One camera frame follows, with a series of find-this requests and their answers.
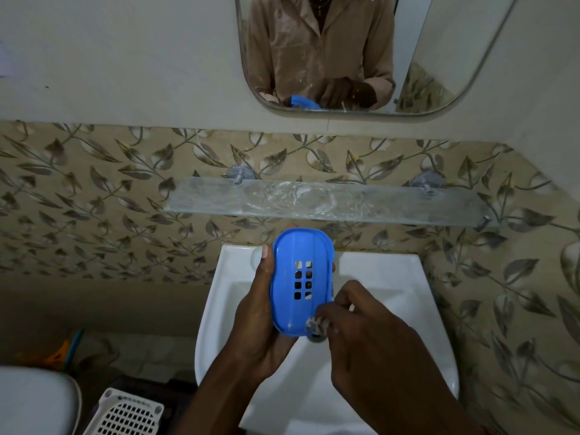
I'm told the person's right hand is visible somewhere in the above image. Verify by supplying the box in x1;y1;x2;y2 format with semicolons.
313;280;455;410

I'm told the orange and blue brush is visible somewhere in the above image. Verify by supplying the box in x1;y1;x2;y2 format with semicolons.
14;329;85;372

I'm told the grey shelf bracket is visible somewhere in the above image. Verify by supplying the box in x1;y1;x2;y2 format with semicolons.
225;165;259;185
410;170;447;195

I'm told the grey scrubbing pad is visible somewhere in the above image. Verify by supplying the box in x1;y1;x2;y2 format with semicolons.
306;315;330;337

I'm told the rounded wall mirror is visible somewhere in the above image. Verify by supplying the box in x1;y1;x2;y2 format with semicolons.
234;0;520;118

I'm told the frosted glass shelf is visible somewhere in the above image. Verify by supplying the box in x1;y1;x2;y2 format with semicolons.
163;176;493;228

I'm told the blue plastic soap dish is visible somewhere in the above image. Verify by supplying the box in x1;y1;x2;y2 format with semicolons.
270;227;335;338

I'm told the white perforated plastic basket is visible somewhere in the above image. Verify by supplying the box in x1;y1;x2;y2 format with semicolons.
82;388;165;435

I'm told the person's left hand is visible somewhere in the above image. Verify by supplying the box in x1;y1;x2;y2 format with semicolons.
225;245;299;380

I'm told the person's left forearm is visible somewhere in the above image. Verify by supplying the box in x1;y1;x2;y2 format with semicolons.
171;352;267;435

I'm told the white toilet lid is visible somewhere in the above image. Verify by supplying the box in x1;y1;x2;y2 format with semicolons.
0;365;82;435

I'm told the white ceramic wash basin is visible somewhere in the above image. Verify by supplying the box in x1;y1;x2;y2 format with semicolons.
194;243;460;435

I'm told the person's right forearm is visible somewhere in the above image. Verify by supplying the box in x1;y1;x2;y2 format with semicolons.
360;390;492;435

